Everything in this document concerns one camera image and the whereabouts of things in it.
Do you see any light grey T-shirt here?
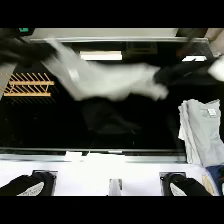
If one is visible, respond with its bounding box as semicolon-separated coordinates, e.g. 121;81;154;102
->
41;37;170;103

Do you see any grey folded T-shirt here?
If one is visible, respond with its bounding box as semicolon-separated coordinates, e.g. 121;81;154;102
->
177;98;224;168

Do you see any blue garment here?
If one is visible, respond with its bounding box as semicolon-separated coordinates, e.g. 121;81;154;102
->
205;164;224;197

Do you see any silver frame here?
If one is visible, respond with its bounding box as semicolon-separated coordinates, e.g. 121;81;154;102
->
0;35;224;197

